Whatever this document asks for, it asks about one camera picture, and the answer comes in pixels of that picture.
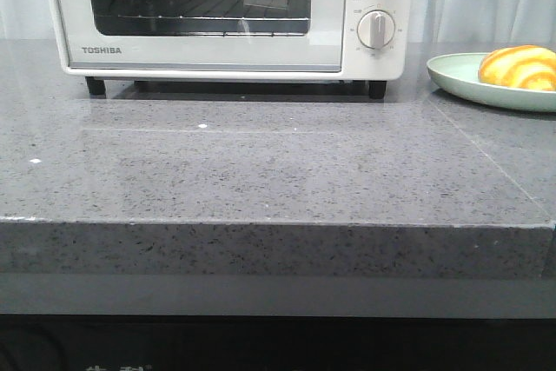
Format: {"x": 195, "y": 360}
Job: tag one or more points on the white oven glass door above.
{"x": 93, "y": 39}

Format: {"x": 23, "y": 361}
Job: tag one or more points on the yellow striped croissant bread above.
{"x": 520, "y": 67}

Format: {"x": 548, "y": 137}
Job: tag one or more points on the lower beige timer knob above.
{"x": 376, "y": 29}

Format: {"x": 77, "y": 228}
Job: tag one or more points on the white Toshiba toaster oven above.
{"x": 366, "y": 68}

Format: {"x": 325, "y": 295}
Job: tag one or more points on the metal wire oven rack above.
{"x": 266, "y": 9}

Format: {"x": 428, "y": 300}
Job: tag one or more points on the light green plate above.
{"x": 457, "y": 74}

